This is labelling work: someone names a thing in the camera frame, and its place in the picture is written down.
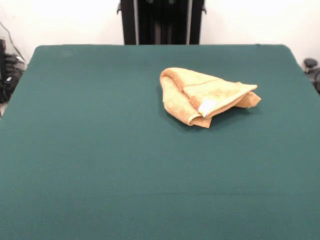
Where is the black equipment pile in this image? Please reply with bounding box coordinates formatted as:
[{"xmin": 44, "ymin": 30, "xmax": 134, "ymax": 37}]
[{"xmin": 0, "ymin": 37, "xmax": 27, "ymax": 105}]

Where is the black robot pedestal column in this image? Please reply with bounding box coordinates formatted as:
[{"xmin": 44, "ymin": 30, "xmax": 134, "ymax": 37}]
[{"xmin": 116, "ymin": 0, "xmax": 208, "ymax": 46}]

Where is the tan terry towel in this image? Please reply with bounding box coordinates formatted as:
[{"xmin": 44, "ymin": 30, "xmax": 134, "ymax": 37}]
[{"xmin": 158, "ymin": 66, "xmax": 262, "ymax": 130}]

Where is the dark green tablecloth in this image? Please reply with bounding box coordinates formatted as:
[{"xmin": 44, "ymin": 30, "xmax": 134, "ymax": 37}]
[{"xmin": 0, "ymin": 44, "xmax": 320, "ymax": 240}]

